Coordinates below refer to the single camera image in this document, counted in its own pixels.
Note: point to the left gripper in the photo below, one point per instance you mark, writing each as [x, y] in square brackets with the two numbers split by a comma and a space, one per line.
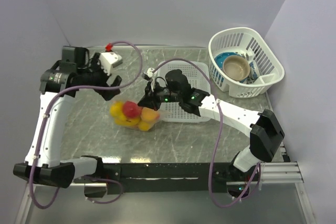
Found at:
[96, 64]

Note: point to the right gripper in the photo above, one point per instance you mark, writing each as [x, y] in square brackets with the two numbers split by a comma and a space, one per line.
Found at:
[149, 100]

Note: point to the red fake apple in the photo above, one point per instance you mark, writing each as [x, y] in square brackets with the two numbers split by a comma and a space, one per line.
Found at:
[131, 109]

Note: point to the yellow fake lemon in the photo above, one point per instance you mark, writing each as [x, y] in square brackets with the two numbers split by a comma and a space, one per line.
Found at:
[116, 110]

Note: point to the polka dot zip bag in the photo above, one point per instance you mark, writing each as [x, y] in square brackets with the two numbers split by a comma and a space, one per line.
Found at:
[144, 126]

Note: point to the yellow fake banana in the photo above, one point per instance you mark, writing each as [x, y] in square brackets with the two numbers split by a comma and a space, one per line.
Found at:
[127, 122]

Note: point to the orange fake peach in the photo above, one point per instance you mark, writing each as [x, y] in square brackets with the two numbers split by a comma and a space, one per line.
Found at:
[149, 115]

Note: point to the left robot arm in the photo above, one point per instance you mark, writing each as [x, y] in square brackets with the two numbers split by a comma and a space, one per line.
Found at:
[43, 164]

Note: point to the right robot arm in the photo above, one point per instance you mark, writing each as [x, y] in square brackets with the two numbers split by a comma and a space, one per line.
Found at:
[263, 128]

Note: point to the flat white perforated basket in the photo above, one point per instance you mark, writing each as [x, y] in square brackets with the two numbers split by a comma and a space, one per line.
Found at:
[196, 74]

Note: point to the blue plate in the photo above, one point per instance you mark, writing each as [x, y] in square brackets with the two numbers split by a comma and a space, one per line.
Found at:
[219, 59]

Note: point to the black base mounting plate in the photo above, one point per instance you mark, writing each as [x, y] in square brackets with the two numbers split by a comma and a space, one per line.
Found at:
[167, 185]

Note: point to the beige bowl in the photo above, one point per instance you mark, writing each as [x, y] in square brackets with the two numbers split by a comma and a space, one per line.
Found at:
[237, 68]

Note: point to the white oval dish basket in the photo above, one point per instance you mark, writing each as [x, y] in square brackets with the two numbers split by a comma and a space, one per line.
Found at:
[262, 66]

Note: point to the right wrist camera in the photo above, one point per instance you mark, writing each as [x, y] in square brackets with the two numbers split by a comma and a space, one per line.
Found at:
[148, 75]

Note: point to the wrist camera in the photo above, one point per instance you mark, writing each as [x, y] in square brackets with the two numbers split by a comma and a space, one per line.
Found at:
[148, 75]
[109, 60]

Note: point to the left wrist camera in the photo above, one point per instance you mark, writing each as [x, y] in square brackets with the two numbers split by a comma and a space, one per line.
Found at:
[109, 60]

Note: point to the aluminium frame rail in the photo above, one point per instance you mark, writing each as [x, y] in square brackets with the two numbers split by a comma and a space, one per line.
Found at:
[283, 172]

